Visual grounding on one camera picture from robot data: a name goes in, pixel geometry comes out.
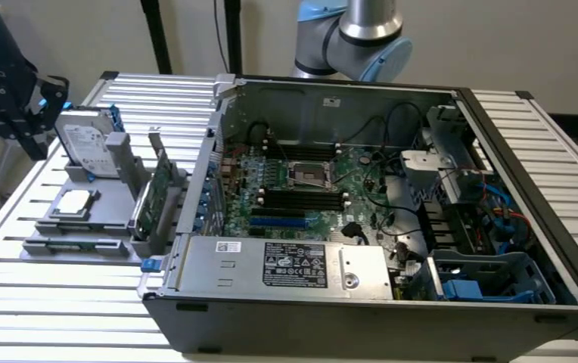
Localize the green RAM stick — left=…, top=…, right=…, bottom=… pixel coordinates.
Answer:
left=46, top=242, right=98, bottom=253

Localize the black expansion slot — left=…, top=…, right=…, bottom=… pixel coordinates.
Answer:
left=251, top=206, right=306, bottom=217

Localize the black RAM slot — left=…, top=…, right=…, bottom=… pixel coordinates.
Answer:
left=258, top=197, right=351, bottom=203
left=259, top=192, right=350, bottom=199
left=265, top=150, right=342, bottom=157
left=265, top=146, right=342, bottom=153
left=258, top=201, right=351, bottom=209
left=265, top=142, right=342, bottom=149
left=259, top=188, right=350, bottom=194

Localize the blue expansion slot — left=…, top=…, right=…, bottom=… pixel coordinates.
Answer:
left=250, top=216, right=306, bottom=228

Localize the hard disk with blue rails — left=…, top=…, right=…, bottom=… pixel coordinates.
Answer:
left=55, top=106, right=125, bottom=179

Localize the silver CPU chip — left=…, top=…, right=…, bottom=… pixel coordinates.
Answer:
left=54, top=190, right=97, bottom=215

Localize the grey parts rack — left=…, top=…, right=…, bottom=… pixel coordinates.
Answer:
left=19, top=132, right=190, bottom=268

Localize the green graphics card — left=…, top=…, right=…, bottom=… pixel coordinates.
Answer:
left=129, top=132, right=177, bottom=242

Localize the black stand pole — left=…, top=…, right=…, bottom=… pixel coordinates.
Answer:
left=139, top=0, right=175, bottom=75
left=223, top=0, right=246, bottom=75

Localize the blue case latch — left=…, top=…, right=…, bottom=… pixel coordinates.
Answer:
left=139, top=256, right=165, bottom=274

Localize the white barcode label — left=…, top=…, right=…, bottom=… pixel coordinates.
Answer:
left=213, top=240, right=242, bottom=255

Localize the green motherboard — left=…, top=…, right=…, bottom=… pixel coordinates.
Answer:
left=213, top=145, right=422, bottom=247

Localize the CPU socket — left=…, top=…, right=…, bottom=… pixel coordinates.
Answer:
left=281, top=160, right=345, bottom=189

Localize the grey power supply unit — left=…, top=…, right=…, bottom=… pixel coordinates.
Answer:
left=165, top=236, right=397, bottom=303

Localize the open black PC case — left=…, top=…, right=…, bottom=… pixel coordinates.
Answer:
left=139, top=73, right=578, bottom=355

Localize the grey fan shroud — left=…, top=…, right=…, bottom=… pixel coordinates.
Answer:
left=398, top=150, right=458, bottom=179

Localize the metal drive cage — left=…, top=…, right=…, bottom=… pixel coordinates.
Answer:
left=422, top=104, right=497, bottom=203

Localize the blue-grey plastic disk bay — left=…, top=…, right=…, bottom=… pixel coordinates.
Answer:
left=419, top=248, right=559, bottom=305

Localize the black looped wire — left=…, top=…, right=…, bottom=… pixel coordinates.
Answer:
left=245, top=120, right=271, bottom=145

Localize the black cable with plug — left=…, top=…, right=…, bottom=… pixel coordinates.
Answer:
left=341, top=222, right=370, bottom=245

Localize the long black wire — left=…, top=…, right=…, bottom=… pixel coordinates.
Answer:
left=355, top=101, right=427, bottom=149

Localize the blue wire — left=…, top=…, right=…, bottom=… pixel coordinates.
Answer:
left=474, top=180, right=514, bottom=245

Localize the red wire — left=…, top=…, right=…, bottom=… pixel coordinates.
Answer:
left=490, top=209, right=534, bottom=228

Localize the black flat bracket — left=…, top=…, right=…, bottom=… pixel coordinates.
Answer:
left=546, top=112, right=578, bottom=147

